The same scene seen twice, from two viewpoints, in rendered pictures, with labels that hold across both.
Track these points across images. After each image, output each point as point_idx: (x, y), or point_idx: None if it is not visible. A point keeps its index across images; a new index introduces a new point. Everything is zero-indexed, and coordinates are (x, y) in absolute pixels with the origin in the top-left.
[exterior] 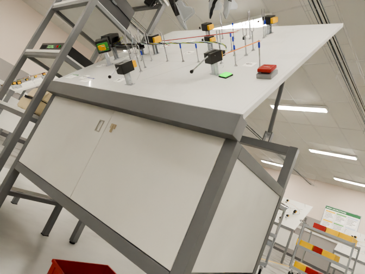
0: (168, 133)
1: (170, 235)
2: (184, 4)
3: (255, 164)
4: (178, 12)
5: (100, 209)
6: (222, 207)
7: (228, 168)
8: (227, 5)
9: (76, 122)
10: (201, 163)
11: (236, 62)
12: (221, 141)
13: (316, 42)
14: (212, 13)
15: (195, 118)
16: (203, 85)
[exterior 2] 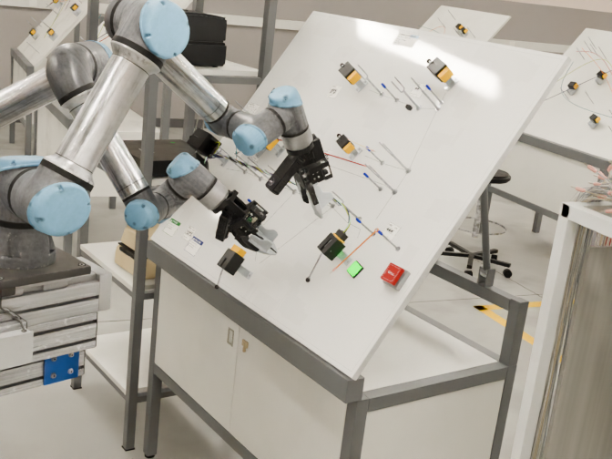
0: (300, 372)
1: None
2: (262, 227)
3: (407, 394)
4: (257, 248)
5: (261, 452)
6: (370, 458)
7: (356, 429)
8: (315, 209)
9: (203, 321)
10: (333, 420)
11: (377, 221)
12: None
13: (494, 157)
14: (307, 198)
15: (313, 372)
16: (327, 295)
